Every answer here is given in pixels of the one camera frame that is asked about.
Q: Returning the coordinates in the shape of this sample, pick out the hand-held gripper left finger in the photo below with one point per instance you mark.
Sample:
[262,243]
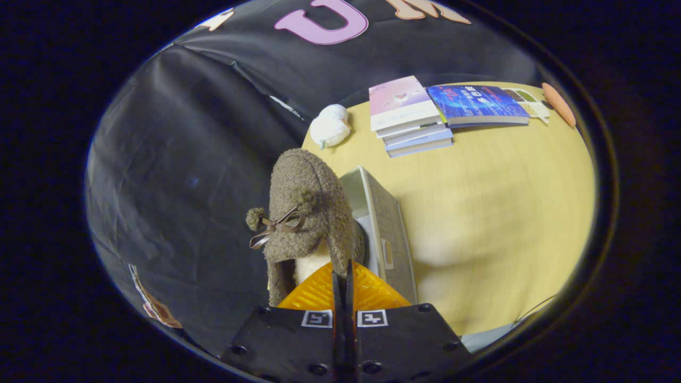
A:
[282,340]

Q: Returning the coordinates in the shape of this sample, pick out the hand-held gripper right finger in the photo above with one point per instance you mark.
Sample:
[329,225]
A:
[409,340]

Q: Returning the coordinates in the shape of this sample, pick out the grey fabric storage box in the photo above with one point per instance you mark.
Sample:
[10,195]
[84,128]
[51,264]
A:
[385,218]

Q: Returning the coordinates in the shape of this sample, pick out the brown fuzzy slipper shoe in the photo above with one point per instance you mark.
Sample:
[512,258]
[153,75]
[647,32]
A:
[308,186]

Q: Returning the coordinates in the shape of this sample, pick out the pale blue cover book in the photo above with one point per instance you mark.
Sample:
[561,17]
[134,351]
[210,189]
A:
[423,146]

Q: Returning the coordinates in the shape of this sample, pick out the black backdrop cloth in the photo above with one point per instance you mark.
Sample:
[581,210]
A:
[186,159]

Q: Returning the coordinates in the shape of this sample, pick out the white cover book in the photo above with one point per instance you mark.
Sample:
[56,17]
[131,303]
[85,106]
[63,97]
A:
[417,133]

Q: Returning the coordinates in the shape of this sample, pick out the white plush toy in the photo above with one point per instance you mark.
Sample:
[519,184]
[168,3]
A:
[330,127]

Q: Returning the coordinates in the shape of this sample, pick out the pink cover book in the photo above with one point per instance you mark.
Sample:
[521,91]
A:
[399,101]

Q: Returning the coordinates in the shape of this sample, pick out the dark blue cover book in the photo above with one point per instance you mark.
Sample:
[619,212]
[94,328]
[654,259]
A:
[473,101]

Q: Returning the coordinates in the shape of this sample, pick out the white printed leaflet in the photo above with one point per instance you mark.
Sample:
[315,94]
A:
[532,103]

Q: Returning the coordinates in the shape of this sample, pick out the orange carrot toy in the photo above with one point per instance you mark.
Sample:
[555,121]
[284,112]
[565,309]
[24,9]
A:
[558,103]

